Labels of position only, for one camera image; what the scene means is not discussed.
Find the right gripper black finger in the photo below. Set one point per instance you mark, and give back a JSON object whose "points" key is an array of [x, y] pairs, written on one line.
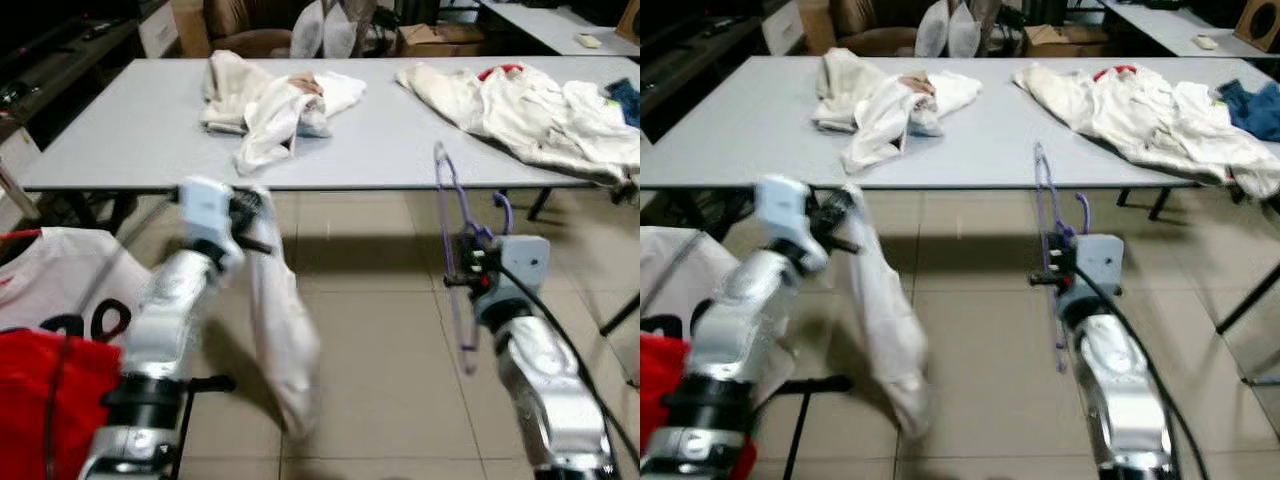
{"points": [[1044, 281], [458, 281], [1056, 242], [472, 242]]}

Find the purple plastic hanger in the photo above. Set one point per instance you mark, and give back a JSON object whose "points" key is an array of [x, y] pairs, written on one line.
{"points": [[1086, 212], [508, 213]]}

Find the white long-sleeved garment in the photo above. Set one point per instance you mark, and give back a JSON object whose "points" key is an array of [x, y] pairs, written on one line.
{"points": [[890, 320], [285, 330]]}

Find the white long coat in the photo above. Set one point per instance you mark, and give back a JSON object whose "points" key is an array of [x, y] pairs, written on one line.
{"points": [[540, 115], [1150, 115]]}

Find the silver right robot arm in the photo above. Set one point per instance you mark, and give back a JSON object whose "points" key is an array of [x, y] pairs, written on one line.
{"points": [[545, 390], [1115, 390]]}

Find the red plastic hanger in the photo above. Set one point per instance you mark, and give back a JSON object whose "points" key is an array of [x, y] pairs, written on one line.
{"points": [[20, 236]]}

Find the cream jacket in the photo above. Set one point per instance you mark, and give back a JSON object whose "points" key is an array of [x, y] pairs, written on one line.
{"points": [[860, 100], [250, 100]]}

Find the long grey table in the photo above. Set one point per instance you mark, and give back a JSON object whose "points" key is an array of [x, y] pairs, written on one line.
{"points": [[120, 130], [750, 130]]}

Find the black metal rack stand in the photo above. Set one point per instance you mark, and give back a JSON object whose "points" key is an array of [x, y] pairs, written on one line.
{"points": [[215, 383], [820, 383]]}

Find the white shirt black print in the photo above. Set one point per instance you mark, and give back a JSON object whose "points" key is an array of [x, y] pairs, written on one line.
{"points": [[70, 280], [665, 280]]}

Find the brown chair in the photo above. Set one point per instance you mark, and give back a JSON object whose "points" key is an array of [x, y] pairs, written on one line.
{"points": [[250, 30], [870, 30]]}

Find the white plastic bag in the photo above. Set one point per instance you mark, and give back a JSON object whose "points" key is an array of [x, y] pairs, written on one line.
{"points": [[932, 35], [966, 35], [308, 35], [342, 35]]}

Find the white storage box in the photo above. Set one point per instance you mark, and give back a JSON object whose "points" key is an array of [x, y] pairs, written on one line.
{"points": [[158, 30], [782, 30]]}

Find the flat cardboard box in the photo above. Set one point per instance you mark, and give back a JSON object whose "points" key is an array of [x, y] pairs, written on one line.
{"points": [[445, 42], [1065, 42]]}

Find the plain red shirt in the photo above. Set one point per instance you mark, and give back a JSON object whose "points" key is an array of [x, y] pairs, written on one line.
{"points": [[50, 400], [662, 370]]}

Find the blue jeans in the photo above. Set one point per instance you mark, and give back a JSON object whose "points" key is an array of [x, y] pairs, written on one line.
{"points": [[1255, 110], [626, 100]]}

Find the black shelf unit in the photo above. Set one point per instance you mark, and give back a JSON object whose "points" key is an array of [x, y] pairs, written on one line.
{"points": [[690, 60], [60, 60]]}

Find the white table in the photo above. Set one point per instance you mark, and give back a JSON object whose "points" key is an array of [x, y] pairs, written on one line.
{"points": [[545, 25], [1170, 25]]}

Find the small white remote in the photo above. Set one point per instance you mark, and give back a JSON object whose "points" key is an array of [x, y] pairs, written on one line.
{"points": [[589, 41], [1207, 42]]}

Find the wooden speaker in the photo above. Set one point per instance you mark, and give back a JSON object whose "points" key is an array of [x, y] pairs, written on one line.
{"points": [[630, 20], [1260, 25]]}

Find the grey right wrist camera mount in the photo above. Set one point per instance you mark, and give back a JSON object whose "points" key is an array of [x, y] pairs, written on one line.
{"points": [[522, 262], [1100, 262]]}

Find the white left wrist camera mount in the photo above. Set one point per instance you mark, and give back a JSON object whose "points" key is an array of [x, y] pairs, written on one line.
{"points": [[785, 215], [205, 215]]}

